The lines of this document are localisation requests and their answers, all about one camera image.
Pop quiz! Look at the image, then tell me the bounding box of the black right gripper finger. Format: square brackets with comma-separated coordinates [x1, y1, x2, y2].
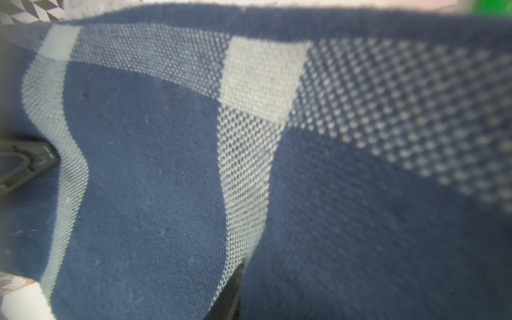
[205, 261, 245, 320]

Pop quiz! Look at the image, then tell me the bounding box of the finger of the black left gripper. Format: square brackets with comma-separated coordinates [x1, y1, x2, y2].
[1, 139, 60, 196]

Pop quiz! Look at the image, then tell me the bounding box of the navy plaid scarf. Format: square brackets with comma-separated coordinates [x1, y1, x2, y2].
[1, 3, 511, 319]

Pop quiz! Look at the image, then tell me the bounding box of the green plastic perforated basket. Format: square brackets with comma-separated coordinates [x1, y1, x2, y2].
[457, 0, 511, 18]

